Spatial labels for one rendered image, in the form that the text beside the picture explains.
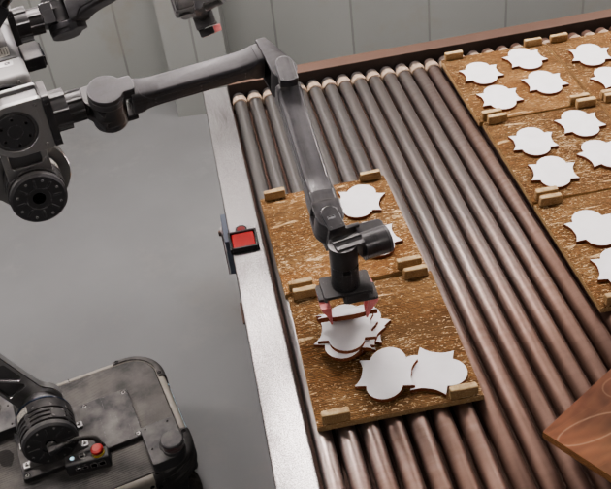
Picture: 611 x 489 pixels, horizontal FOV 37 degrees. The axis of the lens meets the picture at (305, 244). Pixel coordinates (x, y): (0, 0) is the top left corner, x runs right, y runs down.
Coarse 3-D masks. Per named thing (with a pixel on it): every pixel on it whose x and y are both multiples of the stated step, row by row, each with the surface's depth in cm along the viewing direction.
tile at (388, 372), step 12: (384, 348) 200; (396, 348) 199; (360, 360) 198; (372, 360) 198; (384, 360) 197; (396, 360) 196; (408, 360) 195; (372, 372) 195; (384, 372) 194; (396, 372) 194; (408, 372) 193; (360, 384) 193; (372, 384) 192; (384, 384) 191; (396, 384) 191; (408, 384) 190; (372, 396) 190; (384, 396) 189; (396, 396) 189
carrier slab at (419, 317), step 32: (384, 288) 217; (416, 288) 216; (416, 320) 208; (448, 320) 207; (320, 352) 203; (416, 352) 200; (320, 384) 196; (352, 384) 195; (320, 416) 189; (352, 416) 188; (384, 416) 188
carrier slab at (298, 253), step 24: (336, 192) 250; (384, 192) 248; (264, 216) 246; (288, 216) 244; (384, 216) 239; (288, 240) 236; (312, 240) 235; (408, 240) 231; (288, 264) 228; (312, 264) 227; (360, 264) 225; (384, 264) 224
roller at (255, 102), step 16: (256, 96) 299; (256, 112) 292; (256, 128) 286; (272, 144) 277; (272, 160) 269; (272, 176) 263; (336, 432) 189; (352, 432) 187; (352, 448) 183; (352, 464) 181; (352, 480) 178; (368, 480) 178
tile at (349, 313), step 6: (336, 312) 199; (342, 312) 197; (348, 312) 194; (354, 312) 192; (360, 312) 191; (372, 312) 194; (318, 318) 193; (324, 318) 193; (336, 318) 191; (342, 318) 190; (348, 318) 190
